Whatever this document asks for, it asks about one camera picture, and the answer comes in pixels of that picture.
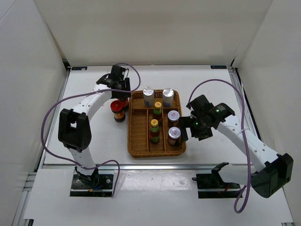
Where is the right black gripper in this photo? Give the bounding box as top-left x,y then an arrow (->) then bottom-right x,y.
178,115 -> 213,144

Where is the dark spice jar white lid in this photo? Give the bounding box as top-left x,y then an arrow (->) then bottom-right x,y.
167,110 -> 180,128

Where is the pink spice jar white lid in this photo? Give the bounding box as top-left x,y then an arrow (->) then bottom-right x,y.
167,127 -> 181,146

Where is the yellow cap sauce bottle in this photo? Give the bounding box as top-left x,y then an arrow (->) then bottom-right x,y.
149,119 -> 160,143
152,101 -> 163,126

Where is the red cap sauce jar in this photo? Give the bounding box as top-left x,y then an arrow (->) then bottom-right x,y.
110,100 -> 126,122
119,97 -> 129,111

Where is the silver cap white shaker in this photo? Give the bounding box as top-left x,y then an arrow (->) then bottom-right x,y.
143,87 -> 155,107
162,88 -> 174,107

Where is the yellow cap sauce bottle front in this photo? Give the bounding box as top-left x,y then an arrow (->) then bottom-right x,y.
149,119 -> 160,143

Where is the red cap sauce jar front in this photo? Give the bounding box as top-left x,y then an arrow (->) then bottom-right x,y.
110,100 -> 126,122

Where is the silver cap white shaker front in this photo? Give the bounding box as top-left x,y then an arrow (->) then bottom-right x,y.
143,87 -> 155,107

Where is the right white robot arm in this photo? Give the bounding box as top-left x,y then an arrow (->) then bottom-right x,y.
179,95 -> 293,198

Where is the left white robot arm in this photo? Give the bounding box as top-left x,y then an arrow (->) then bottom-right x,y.
58,65 -> 131,188

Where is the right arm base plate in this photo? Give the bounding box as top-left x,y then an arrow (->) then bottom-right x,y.
192,174 -> 241,199

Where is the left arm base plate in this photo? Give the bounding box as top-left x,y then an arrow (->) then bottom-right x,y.
69,170 -> 115,197

